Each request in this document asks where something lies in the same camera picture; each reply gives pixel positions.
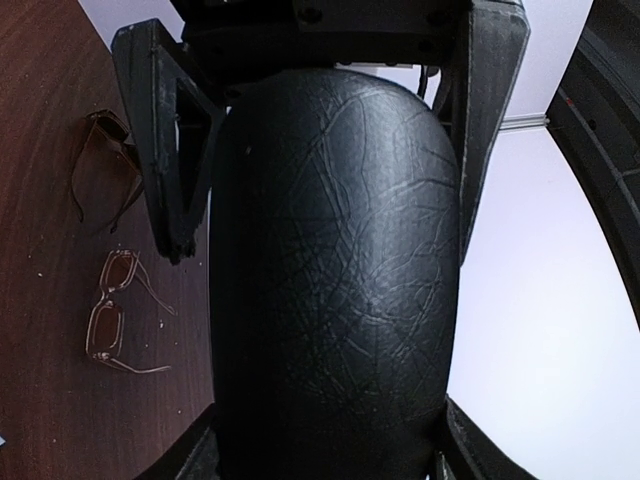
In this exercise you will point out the dark brown sunglasses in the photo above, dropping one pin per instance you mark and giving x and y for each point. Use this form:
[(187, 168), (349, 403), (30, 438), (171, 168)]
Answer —
[(107, 147)]

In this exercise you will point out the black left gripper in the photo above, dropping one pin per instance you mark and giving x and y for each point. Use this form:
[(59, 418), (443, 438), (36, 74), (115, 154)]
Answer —
[(231, 45)]

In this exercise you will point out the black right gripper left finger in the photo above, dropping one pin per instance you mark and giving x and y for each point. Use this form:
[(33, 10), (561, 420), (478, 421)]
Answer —
[(194, 455)]

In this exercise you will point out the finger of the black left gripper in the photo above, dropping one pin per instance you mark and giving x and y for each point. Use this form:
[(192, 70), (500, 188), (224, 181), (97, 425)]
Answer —
[(175, 113), (477, 84)]

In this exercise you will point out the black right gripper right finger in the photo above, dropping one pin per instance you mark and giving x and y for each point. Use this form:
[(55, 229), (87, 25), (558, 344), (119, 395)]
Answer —
[(463, 451)]

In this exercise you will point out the black glasses case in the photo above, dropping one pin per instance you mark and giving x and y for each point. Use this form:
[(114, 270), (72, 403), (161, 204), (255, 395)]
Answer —
[(334, 236)]

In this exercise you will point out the aluminium left corner post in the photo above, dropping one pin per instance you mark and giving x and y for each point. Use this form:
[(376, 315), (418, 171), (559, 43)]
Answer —
[(525, 122)]

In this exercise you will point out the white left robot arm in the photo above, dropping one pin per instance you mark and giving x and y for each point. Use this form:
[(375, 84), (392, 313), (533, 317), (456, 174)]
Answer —
[(594, 119)]

